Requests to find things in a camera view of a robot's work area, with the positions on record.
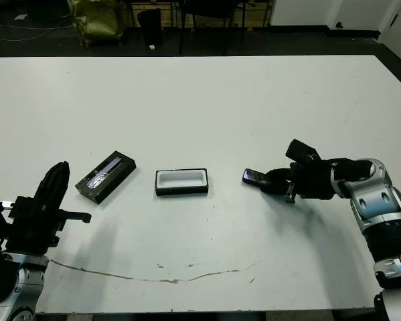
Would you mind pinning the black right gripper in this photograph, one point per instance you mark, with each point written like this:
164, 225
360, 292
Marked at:
312, 180

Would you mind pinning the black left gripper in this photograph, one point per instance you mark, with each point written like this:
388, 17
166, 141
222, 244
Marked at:
33, 227

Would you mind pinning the black phone-like camera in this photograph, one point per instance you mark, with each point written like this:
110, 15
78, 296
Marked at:
252, 176

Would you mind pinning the black box lid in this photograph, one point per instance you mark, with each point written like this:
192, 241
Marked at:
106, 177

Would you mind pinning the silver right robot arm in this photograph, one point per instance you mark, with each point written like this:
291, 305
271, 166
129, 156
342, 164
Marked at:
374, 200

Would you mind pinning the black box with white insert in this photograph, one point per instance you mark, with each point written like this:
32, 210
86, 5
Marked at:
181, 191

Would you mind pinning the yellow-green plastic bag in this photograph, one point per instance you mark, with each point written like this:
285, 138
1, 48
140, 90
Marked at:
98, 20

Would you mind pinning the white paper sheet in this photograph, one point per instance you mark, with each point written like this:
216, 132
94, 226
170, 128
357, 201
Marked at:
21, 16

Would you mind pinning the black waste bin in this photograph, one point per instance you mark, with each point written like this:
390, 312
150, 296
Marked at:
150, 26

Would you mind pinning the black office chair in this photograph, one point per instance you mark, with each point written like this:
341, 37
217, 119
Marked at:
213, 10

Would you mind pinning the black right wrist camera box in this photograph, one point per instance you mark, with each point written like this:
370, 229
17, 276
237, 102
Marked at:
300, 152

